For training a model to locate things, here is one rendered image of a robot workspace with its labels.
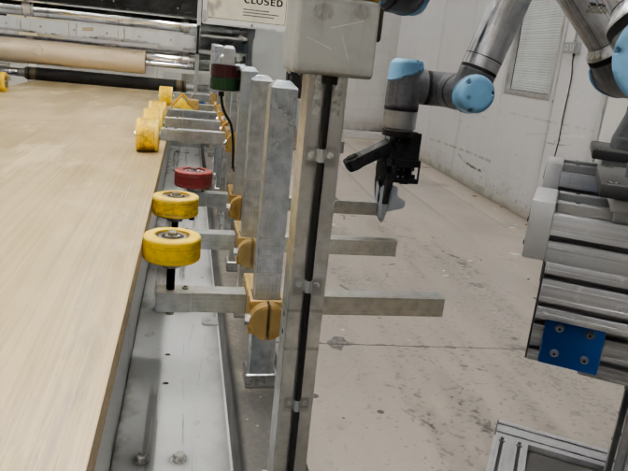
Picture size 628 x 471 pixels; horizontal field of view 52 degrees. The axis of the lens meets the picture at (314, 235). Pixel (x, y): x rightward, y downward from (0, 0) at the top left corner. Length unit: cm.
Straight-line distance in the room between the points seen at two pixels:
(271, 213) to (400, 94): 64
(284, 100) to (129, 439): 52
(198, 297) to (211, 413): 20
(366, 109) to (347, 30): 966
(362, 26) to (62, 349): 38
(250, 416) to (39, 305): 33
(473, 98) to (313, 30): 79
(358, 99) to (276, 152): 934
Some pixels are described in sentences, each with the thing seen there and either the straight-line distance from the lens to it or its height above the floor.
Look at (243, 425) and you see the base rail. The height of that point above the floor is 70.
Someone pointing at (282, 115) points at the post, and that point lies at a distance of 84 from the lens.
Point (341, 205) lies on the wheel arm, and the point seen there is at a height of 85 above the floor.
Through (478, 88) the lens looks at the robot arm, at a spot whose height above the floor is 114.
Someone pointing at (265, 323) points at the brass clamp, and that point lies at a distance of 88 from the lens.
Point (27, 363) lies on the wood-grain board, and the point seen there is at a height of 90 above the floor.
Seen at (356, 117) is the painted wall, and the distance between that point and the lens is 1019.
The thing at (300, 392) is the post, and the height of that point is 84.
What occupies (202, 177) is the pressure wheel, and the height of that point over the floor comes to 90.
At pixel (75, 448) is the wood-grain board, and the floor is 90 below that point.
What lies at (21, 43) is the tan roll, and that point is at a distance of 375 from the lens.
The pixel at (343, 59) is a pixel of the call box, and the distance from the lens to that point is 56.
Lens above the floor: 117
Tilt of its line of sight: 16 degrees down
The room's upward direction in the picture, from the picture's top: 6 degrees clockwise
